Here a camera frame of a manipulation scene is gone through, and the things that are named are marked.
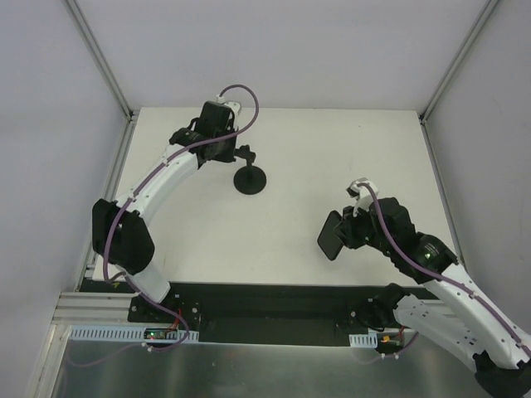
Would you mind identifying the black smartphone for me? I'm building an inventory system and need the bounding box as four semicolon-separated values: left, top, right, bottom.
317;211;343;261

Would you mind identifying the white cable duct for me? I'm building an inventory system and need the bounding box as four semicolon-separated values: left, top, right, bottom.
70;326;199;345
348;332;378;349

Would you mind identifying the right aluminium frame post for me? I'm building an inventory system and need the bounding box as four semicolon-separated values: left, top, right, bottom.
418;0;503;124

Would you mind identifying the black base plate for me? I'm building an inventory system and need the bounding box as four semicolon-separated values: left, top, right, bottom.
124;281;428;347

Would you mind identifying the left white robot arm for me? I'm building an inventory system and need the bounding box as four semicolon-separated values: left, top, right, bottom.
92;97;241;323

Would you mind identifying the left white cable duct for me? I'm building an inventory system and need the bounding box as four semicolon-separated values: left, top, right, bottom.
70;326;199;345

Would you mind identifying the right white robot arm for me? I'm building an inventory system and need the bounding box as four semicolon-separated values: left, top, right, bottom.
318;196;530;397

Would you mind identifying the left aluminium frame post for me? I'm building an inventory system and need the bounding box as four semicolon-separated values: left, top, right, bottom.
64;0;140;121

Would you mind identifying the aluminium frame post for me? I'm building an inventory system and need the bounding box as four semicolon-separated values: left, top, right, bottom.
418;0;503;124
64;0;140;121

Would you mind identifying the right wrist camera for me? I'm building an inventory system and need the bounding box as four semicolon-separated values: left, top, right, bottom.
346;177;379;214

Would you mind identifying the right white cable duct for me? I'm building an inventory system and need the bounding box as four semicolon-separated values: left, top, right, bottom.
348;332;378;349

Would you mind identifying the black phone stand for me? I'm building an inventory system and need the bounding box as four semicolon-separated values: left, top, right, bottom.
233;145;267;196

